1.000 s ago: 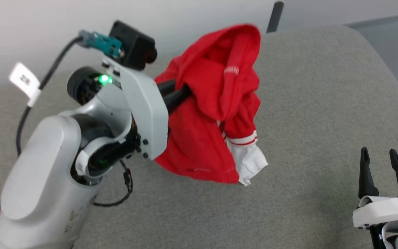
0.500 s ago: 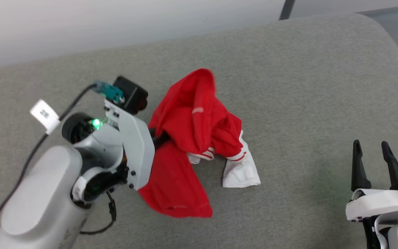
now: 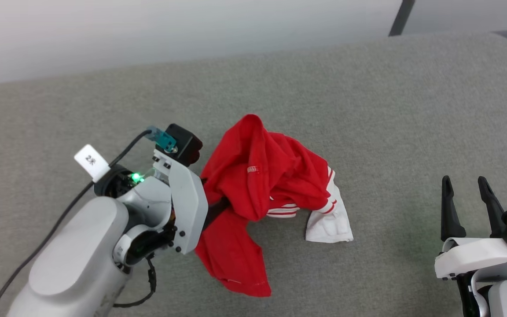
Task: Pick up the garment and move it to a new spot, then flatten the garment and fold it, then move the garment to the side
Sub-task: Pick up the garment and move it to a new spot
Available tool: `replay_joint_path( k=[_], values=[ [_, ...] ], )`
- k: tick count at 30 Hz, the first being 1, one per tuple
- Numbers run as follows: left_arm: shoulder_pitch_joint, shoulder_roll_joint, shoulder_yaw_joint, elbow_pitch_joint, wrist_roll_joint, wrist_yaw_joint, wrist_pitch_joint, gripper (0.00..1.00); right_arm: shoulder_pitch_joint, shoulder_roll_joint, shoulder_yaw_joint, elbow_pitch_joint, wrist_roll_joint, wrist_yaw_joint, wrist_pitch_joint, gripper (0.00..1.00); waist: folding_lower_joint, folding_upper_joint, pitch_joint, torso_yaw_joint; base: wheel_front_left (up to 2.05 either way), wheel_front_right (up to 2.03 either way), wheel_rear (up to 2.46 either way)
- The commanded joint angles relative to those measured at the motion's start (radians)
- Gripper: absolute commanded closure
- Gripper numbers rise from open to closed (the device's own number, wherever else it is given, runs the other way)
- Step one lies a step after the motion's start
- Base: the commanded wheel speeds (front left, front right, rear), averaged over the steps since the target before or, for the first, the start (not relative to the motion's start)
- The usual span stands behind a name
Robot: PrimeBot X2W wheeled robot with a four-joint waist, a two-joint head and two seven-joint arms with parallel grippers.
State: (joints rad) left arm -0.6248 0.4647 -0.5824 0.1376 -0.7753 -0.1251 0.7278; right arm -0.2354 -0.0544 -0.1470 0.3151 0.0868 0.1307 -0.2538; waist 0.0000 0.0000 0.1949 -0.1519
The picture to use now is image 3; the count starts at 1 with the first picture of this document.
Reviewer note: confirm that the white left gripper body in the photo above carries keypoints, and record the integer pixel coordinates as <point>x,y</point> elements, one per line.
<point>187,207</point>

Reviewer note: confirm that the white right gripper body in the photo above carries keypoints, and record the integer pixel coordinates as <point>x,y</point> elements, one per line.
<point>473,257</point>

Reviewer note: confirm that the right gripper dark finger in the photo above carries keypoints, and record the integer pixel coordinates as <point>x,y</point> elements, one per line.
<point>449,215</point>
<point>493,207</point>

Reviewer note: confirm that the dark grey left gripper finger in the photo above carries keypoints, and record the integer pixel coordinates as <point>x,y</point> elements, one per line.
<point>216,211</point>

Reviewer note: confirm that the red Bulls 23 jersey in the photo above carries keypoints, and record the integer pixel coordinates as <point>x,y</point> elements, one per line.
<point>253,189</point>

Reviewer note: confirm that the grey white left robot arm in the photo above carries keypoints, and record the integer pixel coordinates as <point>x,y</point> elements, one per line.
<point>73,255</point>

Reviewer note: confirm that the grey fabric sofa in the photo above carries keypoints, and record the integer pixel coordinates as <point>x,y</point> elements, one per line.
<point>368,110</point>

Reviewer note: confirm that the dark slanted pole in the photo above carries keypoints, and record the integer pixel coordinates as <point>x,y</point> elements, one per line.
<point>401,17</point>

